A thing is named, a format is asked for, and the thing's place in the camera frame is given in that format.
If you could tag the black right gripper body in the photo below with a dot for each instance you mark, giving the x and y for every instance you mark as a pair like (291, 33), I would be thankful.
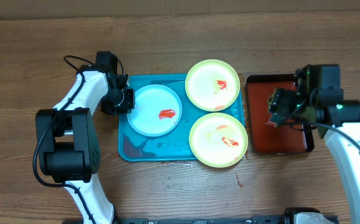
(291, 109)

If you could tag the yellow-green plate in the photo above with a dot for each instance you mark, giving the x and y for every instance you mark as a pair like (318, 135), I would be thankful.
(212, 85)
(218, 140)

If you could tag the pink and green sponge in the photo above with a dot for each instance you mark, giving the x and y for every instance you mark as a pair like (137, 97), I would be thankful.
(272, 120)

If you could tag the red and black tray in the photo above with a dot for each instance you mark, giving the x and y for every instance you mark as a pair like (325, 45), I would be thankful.
(267, 139)

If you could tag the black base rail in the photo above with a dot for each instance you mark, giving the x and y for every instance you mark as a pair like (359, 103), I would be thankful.
(252, 220)

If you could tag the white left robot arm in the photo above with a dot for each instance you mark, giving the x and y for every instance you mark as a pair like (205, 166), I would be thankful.
(67, 154)

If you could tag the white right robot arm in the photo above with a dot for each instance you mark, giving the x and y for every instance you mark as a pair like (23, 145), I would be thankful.
(318, 101)

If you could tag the teal plastic tray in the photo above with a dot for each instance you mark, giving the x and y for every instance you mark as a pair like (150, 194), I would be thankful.
(173, 146)

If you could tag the light blue plate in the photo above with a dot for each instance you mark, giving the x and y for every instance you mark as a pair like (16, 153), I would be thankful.
(158, 110)

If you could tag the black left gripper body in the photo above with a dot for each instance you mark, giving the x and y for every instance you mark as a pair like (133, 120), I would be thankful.
(119, 102)

